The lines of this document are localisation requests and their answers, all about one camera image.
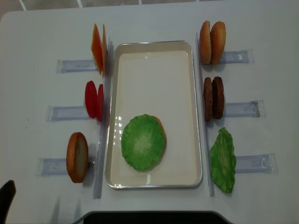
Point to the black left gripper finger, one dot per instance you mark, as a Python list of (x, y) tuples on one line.
[(7, 193)]

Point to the red tomato slice left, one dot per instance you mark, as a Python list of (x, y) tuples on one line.
[(91, 99)]

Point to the red tomato slice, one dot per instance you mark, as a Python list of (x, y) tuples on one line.
[(100, 99), (91, 99)]

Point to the red tomato slice right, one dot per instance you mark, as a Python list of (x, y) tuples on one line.
[(100, 99)]

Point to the round green lettuce leaf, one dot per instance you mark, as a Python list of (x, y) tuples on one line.
[(142, 142)]

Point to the bun slice under lettuce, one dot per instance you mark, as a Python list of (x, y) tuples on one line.
[(163, 131)]

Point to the orange cheese slice left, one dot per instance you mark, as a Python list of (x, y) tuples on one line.
[(96, 48)]

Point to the orange cheese slice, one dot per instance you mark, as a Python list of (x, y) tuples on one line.
[(104, 51), (96, 48)]

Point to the orange cheese slice right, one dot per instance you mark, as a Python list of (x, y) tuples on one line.
[(104, 51)]

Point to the upright green lettuce leaf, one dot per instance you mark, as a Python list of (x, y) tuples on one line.
[(223, 161)]

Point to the brown meat patty left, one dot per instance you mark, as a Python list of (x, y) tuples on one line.
[(208, 98)]

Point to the brown meat patty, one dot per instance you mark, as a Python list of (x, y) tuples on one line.
[(208, 98), (218, 97)]

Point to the brown meat patty right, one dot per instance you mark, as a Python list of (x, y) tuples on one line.
[(218, 97)]

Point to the bun half with cut face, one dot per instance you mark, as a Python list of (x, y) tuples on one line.
[(77, 157)]

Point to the long clear strip left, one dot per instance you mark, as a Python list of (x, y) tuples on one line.
[(104, 127)]

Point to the long clear strip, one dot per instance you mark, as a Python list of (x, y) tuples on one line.
[(205, 133), (104, 127)]

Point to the dark table cutout base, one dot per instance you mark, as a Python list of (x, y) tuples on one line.
[(154, 217)]

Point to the white rectangular metal tray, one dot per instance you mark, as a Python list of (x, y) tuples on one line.
[(155, 78)]

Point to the long clear strip right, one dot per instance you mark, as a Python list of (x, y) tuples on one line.
[(205, 133)]

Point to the bun half plain top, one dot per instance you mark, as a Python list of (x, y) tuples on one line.
[(205, 50)]

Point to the sesame bun half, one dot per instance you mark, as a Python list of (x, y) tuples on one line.
[(218, 40)]

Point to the clear rail holder left bun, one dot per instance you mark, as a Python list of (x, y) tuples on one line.
[(51, 167)]

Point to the clear rail holder tomato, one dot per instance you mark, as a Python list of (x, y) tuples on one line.
[(61, 113)]

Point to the clear rail holder cheese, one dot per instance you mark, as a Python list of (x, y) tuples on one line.
[(65, 66)]

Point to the clear rail holder lettuce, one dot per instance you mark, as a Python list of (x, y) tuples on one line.
[(265, 163)]

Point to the clear rail holder patties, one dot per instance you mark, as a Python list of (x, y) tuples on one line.
[(245, 109)]

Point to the clear rail holder right buns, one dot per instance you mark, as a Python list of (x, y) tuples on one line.
[(242, 56)]

